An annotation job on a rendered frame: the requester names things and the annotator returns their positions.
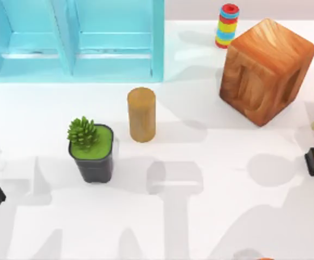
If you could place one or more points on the tan wooden cylinder cup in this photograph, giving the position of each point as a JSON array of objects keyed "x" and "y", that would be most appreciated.
[{"x": 141, "y": 113}]

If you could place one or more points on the green plant in black pot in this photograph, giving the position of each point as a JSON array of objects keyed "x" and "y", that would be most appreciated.
[{"x": 93, "y": 151}]

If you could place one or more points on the light blue rack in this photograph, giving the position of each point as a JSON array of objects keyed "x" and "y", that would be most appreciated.
[{"x": 113, "y": 40}]

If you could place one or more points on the wooden block box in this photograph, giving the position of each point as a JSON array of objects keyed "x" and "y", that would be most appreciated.
[{"x": 265, "y": 70}]

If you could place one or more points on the stack of coloured rings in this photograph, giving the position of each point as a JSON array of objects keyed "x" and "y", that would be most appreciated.
[{"x": 227, "y": 27}]

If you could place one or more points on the orange object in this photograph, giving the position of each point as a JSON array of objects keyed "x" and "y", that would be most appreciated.
[{"x": 265, "y": 259}]

